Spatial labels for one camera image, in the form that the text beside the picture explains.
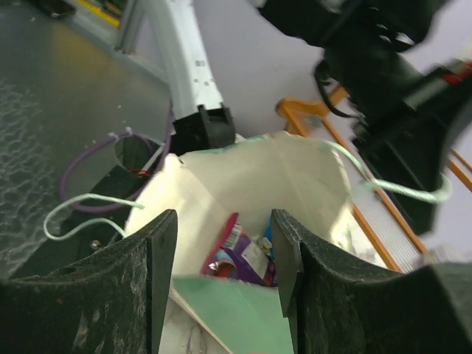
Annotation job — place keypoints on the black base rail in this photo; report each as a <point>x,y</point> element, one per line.
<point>93,224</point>

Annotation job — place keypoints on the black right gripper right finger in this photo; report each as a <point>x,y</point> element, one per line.
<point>336,302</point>

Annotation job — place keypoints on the blue snack packet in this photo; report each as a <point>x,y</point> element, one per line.
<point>267,242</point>

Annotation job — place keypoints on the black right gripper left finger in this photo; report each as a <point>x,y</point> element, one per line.
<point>113,301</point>

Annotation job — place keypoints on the green paper gift bag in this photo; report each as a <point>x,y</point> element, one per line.
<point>251,178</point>

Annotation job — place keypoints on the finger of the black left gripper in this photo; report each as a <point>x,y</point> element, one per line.
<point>416,169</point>

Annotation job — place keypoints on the purple snack packet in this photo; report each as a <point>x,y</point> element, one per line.
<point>235,255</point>

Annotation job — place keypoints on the orange wooden rack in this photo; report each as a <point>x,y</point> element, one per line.
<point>398,247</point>

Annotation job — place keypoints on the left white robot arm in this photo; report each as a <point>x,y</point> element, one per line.
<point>255,65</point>

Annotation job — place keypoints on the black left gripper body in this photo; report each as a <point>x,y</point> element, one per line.
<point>392,98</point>

